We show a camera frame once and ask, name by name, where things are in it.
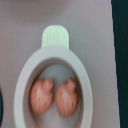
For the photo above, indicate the small pot with strawberries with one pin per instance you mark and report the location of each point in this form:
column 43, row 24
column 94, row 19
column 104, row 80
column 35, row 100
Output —
column 54, row 59

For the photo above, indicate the pink toy stove top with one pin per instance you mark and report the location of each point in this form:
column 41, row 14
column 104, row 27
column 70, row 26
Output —
column 90, row 25

